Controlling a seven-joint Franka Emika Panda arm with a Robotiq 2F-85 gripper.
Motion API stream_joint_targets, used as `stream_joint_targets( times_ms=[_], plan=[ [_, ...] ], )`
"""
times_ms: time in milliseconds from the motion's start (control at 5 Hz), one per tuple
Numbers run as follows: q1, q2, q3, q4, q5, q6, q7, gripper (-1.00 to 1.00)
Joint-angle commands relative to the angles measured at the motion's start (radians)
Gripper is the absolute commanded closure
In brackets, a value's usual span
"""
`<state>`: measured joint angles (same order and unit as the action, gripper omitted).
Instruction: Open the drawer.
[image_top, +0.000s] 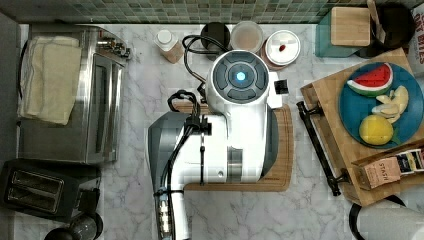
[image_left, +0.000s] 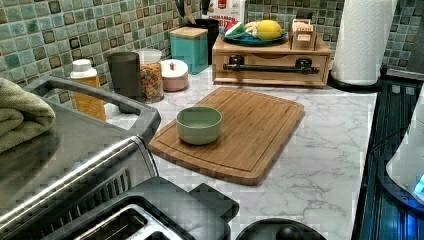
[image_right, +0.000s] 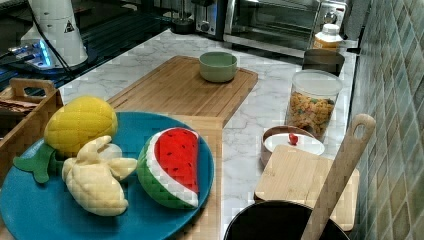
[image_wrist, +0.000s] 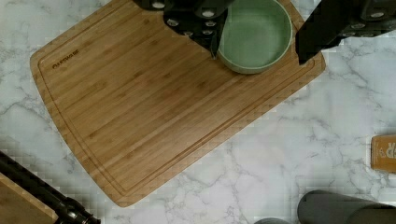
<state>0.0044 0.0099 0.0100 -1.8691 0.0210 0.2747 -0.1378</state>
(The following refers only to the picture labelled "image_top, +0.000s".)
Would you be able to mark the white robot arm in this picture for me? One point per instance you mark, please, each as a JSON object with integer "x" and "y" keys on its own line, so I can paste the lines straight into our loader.
{"x": 235, "y": 142}

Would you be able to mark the dark round cup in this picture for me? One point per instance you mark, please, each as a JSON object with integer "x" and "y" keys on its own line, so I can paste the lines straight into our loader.
{"x": 220, "y": 33}

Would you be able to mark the orange juice bottle white cap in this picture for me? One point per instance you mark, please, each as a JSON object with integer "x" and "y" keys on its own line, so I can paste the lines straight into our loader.
{"x": 169, "y": 45}

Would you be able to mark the bamboo cutting board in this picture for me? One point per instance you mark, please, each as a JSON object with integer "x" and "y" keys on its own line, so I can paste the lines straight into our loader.
{"x": 278, "y": 178}

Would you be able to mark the clear cereal canister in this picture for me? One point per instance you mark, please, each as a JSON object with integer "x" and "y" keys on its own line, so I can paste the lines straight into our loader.
{"x": 247, "y": 35}

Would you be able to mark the brown bowl with white lid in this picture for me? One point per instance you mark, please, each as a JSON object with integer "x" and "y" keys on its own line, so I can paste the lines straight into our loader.
{"x": 280, "y": 49}

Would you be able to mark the stainless toaster oven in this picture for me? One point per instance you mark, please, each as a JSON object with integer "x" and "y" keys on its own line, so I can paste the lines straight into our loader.
{"x": 91, "y": 135}

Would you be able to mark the blue plate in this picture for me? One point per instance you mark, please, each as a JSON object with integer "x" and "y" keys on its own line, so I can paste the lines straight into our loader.
{"x": 353, "y": 107}

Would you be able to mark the plush yellow lemon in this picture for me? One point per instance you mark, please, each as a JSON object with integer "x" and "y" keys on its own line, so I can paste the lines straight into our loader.
{"x": 377, "y": 131}

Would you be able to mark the black pepper grinder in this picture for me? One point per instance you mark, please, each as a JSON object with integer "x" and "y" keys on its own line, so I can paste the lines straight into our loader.
{"x": 83, "y": 227}

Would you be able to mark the plush watermelon slice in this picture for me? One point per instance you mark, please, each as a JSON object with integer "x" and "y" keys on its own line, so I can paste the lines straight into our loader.
{"x": 371, "y": 80}

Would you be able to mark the folded beige towel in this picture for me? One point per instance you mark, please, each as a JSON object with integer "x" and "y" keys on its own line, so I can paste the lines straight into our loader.
{"x": 50, "y": 78}

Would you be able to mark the black two-slot toaster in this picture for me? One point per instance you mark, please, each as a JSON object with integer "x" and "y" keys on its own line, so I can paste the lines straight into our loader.
{"x": 49, "y": 190}

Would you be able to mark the stash tea packet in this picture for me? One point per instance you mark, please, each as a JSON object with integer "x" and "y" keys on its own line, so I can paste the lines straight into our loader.
{"x": 381, "y": 172}

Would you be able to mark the plush peeled banana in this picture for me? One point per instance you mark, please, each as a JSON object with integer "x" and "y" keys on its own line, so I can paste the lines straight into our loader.
{"x": 393, "y": 105}

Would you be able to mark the wooden spatula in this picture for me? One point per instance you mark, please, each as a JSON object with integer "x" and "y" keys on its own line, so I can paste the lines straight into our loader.
{"x": 380, "y": 32}

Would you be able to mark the wooden tea box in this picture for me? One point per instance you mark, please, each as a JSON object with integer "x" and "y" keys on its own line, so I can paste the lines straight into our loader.
{"x": 357, "y": 166}

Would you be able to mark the white electric kettle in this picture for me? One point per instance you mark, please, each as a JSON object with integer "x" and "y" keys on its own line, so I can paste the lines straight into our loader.
{"x": 388, "y": 219}

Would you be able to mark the dark tea packets row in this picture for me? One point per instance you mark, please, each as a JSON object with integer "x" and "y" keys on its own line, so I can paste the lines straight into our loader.
{"x": 410, "y": 161}

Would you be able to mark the black pot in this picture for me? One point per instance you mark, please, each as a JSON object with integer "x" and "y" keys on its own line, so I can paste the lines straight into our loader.
{"x": 399, "y": 26}

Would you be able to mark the snack package white red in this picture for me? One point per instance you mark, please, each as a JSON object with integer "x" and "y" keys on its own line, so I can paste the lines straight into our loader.
{"x": 415, "y": 54}

